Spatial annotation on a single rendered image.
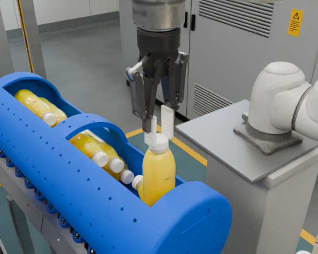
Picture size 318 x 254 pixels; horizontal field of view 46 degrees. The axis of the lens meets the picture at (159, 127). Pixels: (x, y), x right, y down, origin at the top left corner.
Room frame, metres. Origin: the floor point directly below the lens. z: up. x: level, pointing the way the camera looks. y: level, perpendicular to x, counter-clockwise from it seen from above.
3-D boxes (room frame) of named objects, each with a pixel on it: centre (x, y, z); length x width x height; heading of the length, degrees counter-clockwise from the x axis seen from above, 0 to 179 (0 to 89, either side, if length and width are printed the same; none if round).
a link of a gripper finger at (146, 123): (0.60, 0.03, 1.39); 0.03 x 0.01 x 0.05; 131
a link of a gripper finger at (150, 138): (0.61, 0.02, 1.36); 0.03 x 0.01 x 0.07; 41
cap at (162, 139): (0.63, 0.00, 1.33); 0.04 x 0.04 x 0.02
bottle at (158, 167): (0.63, 0.00, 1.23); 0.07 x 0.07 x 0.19
